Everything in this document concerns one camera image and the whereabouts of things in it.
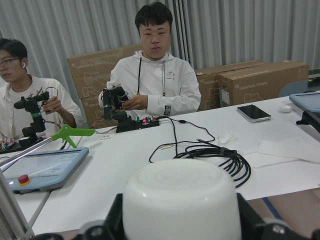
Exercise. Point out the pale green cup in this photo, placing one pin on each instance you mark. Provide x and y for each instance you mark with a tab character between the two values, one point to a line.
181	199

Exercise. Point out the cardboard box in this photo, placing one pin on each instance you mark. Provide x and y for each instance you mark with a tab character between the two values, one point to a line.
209	84
262	82
91	71

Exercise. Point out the aluminium frame post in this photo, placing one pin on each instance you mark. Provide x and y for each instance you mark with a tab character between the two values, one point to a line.
13	224

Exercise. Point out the person in white hoodie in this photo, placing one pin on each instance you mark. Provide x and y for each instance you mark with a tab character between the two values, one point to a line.
157	83

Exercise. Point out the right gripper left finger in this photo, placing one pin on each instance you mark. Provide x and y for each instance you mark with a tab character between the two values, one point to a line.
109	229

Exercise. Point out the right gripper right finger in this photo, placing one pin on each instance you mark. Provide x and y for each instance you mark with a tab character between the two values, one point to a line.
292	216

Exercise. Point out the smartphone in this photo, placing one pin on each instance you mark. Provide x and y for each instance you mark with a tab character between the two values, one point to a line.
253	113

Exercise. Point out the blue teach pendant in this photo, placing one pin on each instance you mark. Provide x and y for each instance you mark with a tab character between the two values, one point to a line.
43	171

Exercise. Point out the person with glasses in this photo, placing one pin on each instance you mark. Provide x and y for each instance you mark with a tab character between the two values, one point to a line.
30	95

